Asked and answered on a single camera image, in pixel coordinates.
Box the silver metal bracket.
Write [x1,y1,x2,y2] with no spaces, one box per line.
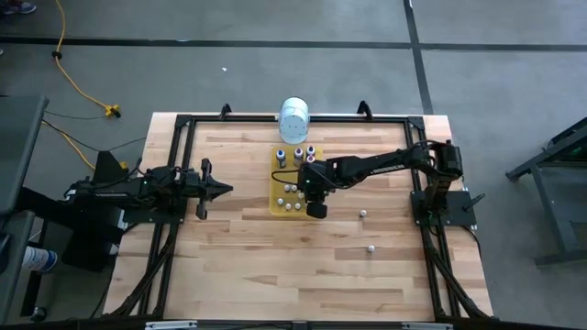
[402,322,454,330]
[145,320,198,330]

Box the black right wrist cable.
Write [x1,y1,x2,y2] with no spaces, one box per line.
[271,169,302,184]

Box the grey metal table frame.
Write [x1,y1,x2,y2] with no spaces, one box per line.
[505,116,587,270]

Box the yellow translucent plastic tray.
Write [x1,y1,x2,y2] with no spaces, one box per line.
[268,145,325,216]

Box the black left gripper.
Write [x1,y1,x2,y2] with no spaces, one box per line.
[181,159,234,220]

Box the grey metal cabinet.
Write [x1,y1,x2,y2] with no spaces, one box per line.
[0,93,50,325]

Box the yellow extension cord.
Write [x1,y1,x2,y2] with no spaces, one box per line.
[41,119,96,171]
[51,0,123,119]

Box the white wipes canister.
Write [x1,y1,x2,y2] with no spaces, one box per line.
[20,245,60,274]

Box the black equipment box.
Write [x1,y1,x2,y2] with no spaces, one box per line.
[61,149,130,274]

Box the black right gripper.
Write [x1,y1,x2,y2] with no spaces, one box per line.
[296,159,339,220]

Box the white perforated metal can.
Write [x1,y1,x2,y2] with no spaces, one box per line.
[276,95,311,146]

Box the person's shoe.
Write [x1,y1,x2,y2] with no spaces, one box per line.
[0,0,38,15]

